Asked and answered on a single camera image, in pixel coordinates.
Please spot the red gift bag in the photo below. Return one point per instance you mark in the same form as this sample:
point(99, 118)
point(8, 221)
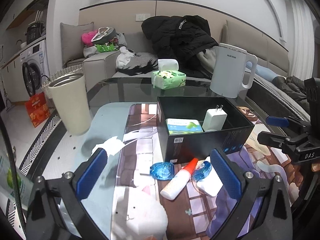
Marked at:
point(37, 109)

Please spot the tall white power adapter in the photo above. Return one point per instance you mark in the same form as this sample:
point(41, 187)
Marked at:
point(214, 119)

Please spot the crumpled white tissue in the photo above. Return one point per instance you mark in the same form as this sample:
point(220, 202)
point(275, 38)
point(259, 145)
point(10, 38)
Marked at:
point(111, 146)

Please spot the green tissue pack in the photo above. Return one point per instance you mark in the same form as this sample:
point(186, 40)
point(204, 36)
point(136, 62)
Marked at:
point(168, 79)

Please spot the grey sofa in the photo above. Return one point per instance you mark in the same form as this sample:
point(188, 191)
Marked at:
point(263, 94)

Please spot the person's right hand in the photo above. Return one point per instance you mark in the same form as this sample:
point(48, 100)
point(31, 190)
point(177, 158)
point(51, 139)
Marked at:
point(315, 166)

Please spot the cream tumbler cup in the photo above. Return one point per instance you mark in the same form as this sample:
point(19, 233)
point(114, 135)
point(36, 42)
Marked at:
point(70, 100)

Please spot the white washing machine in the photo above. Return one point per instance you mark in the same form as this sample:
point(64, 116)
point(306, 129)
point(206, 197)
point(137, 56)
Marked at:
point(35, 67)

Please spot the grey cushion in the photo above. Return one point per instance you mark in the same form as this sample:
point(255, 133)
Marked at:
point(71, 42)

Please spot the white electric kettle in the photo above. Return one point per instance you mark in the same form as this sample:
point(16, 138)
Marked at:
point(229, 70)

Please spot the white plug charger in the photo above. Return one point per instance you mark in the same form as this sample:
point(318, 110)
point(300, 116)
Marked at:
point(211, 184)

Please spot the pile of clothes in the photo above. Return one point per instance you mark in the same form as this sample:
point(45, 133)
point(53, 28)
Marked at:
point(128, 62)

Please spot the black puffer jacket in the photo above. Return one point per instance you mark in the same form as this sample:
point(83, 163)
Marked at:
point(178, 37)

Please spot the white wall socket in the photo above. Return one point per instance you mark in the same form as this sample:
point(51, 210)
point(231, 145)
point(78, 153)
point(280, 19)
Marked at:
point(142, 17)

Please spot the blue eye drop bottle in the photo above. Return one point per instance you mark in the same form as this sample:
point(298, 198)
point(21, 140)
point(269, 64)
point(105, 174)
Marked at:
point(201, 171)
point(162, 171)

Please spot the light blue pillow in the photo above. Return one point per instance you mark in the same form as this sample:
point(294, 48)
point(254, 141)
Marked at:
point(265, 73)

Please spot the dark green jacket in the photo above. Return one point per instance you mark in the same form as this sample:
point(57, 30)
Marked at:
point(294, 88)

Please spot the green drink bottle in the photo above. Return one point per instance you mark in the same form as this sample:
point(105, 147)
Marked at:
point(6, 180)

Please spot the white woven basket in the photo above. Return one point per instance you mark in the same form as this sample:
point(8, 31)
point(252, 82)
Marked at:
point(75, 69)

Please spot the green floss pick box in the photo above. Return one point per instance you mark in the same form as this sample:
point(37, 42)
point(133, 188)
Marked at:
point(183, 126)

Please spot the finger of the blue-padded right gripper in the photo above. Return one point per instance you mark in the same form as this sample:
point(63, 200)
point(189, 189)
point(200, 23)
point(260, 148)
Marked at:
point(289, 122)
point(286, 144)

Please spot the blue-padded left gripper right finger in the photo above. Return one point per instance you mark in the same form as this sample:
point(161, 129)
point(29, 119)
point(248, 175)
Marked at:
point(273, 219)

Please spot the white glue bottle orange cap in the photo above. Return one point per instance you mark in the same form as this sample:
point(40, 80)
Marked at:
point(179, 181)

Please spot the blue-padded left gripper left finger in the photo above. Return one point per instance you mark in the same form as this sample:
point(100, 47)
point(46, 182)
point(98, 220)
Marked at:
point(44, 219)

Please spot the black cardboard box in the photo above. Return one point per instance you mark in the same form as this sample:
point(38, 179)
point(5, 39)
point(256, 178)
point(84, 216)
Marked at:
point(182, 135)

